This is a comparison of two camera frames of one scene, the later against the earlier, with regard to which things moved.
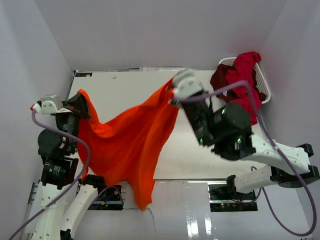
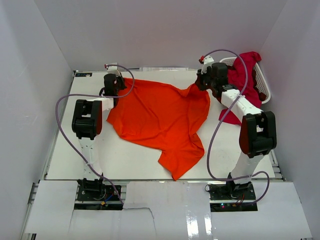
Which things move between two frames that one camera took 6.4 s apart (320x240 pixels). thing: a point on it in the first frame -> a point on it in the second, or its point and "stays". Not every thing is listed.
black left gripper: [77, 105] -> [122, 81]
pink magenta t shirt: [241, 71] stays
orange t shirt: [128, 149] -> [152, 112]
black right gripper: [179, 103] -> [200, 77]
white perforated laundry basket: [260, 80] stays
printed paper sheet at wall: [175, 69] stays
